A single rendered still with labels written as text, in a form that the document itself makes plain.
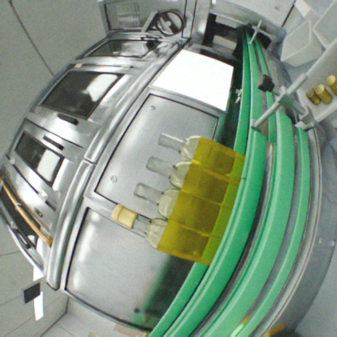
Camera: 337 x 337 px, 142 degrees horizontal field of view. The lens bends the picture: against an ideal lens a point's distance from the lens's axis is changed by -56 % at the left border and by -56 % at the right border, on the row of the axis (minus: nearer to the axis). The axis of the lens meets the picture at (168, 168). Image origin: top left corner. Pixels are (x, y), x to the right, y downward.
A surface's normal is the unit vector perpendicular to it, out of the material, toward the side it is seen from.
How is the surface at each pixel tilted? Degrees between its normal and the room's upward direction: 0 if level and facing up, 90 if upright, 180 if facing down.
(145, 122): 90
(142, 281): 89
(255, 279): 90
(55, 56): 180
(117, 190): 90
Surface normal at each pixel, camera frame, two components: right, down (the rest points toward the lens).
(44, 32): 0.93, 0.37
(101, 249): 0.06, -0.25
